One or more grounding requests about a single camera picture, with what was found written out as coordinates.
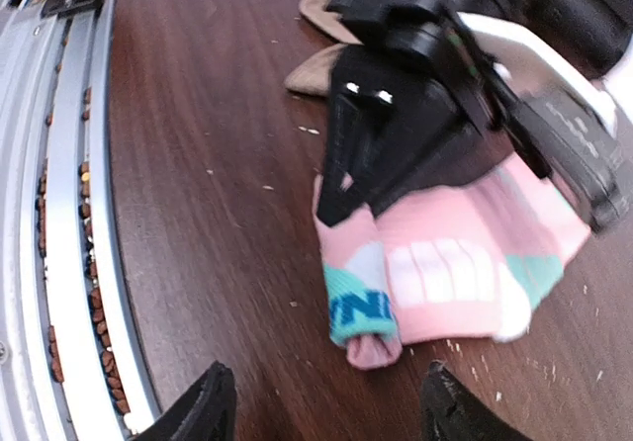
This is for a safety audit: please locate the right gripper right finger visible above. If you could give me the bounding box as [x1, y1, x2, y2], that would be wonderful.
[420, 360, 530, 441]

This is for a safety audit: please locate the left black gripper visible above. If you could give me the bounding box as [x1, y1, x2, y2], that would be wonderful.
[316, 0, 496, 226]

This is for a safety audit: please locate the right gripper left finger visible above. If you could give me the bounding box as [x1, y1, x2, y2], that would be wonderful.
[135, 361, 236, 441]

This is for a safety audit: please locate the pink patterned sock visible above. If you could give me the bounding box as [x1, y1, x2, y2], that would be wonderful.
[316, 156, 589, 370]

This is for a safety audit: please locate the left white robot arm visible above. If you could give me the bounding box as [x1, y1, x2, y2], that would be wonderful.
[316, 0, 632, 233]

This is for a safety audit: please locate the tan ribbed sock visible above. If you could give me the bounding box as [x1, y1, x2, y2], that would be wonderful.
[284, 0, 360, 97]

